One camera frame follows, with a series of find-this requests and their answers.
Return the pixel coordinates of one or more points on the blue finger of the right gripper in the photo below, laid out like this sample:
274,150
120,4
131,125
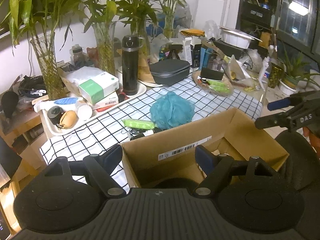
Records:
293,100

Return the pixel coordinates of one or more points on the brown cardboard box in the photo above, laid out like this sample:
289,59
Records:
171,154

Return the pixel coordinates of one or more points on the green white tissue box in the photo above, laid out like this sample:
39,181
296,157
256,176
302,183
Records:
98,87

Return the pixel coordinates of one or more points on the tan round coin pouch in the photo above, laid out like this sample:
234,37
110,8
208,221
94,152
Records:
68,120

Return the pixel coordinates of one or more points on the white paper bowl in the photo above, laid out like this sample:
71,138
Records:
236,38

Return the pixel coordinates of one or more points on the teal mesh bath sponge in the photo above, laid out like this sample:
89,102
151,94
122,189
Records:
171,110

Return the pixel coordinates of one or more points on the checkered white tablecloth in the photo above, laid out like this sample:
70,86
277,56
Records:
100,134

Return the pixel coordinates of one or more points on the white cylindrical jar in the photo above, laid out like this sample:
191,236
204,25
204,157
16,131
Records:
83,111

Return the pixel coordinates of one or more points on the middle glass vase bamboo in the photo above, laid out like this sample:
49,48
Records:
99,15

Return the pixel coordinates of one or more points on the left glass vase bamboo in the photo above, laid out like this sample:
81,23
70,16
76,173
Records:
38,20

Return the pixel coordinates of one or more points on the black thermos bottle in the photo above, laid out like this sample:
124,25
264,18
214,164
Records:
130,57

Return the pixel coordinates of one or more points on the small potted aloe plant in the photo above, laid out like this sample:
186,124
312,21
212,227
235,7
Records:
296,70

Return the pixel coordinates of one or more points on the blue white tube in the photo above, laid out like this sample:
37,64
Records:
65,103

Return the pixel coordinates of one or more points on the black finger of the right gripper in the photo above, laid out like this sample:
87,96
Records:
275,121

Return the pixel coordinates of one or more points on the wicker tray with snacks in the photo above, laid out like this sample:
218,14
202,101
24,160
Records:
214,87

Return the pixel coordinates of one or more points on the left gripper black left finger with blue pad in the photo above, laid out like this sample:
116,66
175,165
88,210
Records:
99,169

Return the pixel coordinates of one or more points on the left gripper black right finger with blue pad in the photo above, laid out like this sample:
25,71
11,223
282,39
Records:
216,169

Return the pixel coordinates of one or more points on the green wet wipes pack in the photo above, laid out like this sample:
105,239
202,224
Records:
139,124

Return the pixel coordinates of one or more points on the dark grey zip case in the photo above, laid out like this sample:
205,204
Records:
170,71

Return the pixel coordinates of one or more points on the pink white flat box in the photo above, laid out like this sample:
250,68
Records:
110,100

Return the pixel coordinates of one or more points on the glass vase bamboo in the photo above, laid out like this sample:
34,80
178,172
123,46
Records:
99,15
38,20

